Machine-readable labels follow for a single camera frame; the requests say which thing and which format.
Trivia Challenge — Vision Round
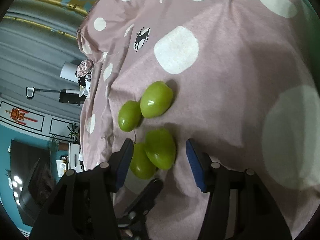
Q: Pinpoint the grey curtain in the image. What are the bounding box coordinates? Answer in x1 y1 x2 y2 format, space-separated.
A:
0 0 87 120

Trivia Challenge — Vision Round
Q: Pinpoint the pink polka dot blanket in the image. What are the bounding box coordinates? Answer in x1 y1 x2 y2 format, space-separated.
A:
76 0 320 240

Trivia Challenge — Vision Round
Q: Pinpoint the green tomato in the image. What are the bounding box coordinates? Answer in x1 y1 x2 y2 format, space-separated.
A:
140 81 174 119
145 128 177 170
129 142 158 180
118 100 143 132

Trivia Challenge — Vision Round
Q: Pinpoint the stick vacuum cleaner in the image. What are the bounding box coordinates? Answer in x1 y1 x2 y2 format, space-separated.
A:
26 86 87 106

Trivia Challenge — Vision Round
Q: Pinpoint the white cabinet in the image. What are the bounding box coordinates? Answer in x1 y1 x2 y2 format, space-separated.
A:
67 142 84 172

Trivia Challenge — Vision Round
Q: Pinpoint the red knot wall decoration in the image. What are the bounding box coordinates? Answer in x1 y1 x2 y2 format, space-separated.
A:
5 107 39 125

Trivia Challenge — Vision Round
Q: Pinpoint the pink floral cloth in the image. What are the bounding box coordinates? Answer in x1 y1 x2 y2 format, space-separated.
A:
76 59 95 78

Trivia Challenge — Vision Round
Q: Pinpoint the potted green plant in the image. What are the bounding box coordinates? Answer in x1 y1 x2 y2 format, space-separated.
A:
47 135 60 153
66 122 80 143

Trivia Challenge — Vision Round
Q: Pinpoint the black white printed bag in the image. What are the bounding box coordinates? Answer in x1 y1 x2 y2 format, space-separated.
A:
77 76 92 97

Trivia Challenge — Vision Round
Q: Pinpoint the black television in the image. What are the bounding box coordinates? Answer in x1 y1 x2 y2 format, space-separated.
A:
7 139 57 227

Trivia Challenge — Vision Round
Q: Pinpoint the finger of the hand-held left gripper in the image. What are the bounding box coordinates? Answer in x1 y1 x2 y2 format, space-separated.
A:
117 178 164 240

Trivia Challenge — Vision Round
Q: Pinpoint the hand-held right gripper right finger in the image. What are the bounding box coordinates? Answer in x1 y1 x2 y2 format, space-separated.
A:
185 139 293 240

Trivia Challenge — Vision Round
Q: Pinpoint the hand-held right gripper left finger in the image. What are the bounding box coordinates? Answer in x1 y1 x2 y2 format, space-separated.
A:
29 138 135 240

